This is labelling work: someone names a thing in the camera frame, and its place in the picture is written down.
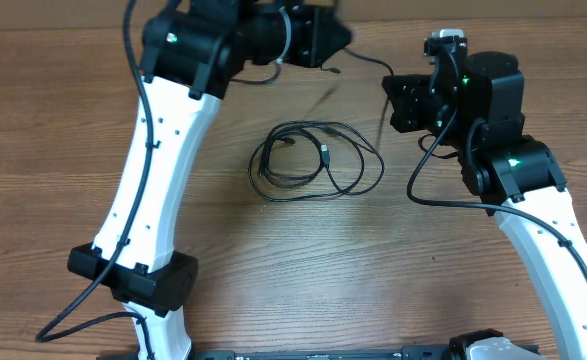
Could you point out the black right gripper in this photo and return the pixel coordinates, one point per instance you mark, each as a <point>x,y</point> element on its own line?
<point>406,90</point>

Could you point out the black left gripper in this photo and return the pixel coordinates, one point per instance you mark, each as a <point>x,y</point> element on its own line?
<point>309,53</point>

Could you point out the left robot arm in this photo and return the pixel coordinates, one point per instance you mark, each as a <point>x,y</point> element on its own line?
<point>188,60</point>

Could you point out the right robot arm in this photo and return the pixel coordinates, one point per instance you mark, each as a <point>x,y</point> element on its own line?
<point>473,103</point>

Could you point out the brown cardboard back panel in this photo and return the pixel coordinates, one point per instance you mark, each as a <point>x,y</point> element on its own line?
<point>80,14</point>

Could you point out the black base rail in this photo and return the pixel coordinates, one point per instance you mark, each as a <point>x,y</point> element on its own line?
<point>482,344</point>

